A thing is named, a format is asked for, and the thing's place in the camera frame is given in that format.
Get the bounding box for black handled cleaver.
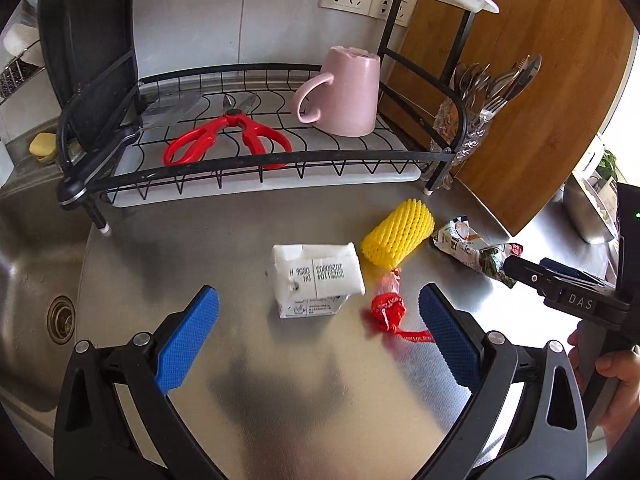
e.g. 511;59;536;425
56;95;208;210

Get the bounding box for pink mug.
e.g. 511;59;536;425
291;46;382;137

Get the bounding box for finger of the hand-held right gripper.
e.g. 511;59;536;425
539;258;615;288
502;256;568;303

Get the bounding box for person's right hand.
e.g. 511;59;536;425
567;330;640;436

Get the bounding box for foil snack wrapper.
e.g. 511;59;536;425
431;217;525;288

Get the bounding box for steel bowl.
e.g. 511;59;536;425
564;170;621;245

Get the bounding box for red scissors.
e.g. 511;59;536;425
163;92;293;170

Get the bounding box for white bottom drip tray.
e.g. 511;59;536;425
107;77;426;206

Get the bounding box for yellow foam fruit net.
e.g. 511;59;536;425
361;199;435;268

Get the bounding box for cutlery holder with utensils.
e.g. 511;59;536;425
431;54;542;176

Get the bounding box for steel sink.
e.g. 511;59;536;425
0;160;108;411

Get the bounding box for white soap bar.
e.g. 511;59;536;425
2;22;40;56

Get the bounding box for wooden cutting board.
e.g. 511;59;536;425
377;0;636;236

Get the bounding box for green plant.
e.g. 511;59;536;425
597;149;621;181

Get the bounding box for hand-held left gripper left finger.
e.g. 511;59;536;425
52;285;228;480

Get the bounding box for red wrapper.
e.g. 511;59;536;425
369;268;435;345

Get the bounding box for black dish rack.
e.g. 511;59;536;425
37;0;533;233

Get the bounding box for black wire soap basket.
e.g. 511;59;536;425
0;42;46;106

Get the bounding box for white milk carton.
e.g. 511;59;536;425
271;242;365;320

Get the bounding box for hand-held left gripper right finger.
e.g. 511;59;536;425
415;283;588;480

